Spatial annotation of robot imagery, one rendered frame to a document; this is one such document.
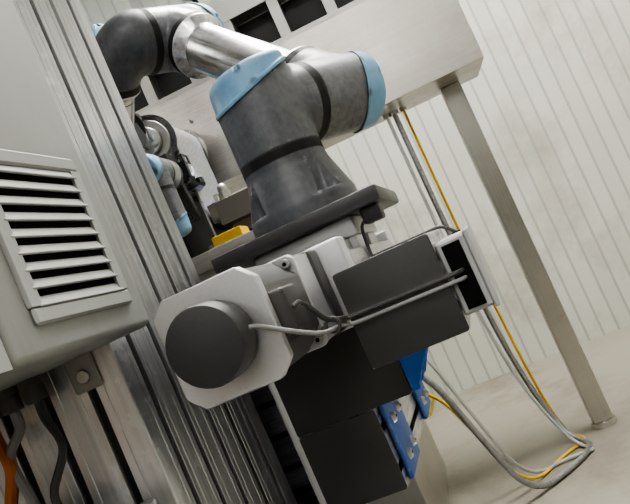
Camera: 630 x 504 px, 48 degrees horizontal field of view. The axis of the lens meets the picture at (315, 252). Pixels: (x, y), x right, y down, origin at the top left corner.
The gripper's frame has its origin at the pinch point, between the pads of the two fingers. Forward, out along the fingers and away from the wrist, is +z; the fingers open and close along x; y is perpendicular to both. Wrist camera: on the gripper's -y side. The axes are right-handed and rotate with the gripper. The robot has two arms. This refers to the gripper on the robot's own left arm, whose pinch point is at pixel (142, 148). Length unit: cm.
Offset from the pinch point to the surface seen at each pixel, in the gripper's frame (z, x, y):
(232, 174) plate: 33.6, -10.9, 16.7
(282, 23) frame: 12, -43, 44
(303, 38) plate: 16, -47, 38
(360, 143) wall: 132, -46, 116
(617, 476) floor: 90, -74, -86
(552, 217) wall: 173, -113, 59
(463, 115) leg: 53, -81, 18
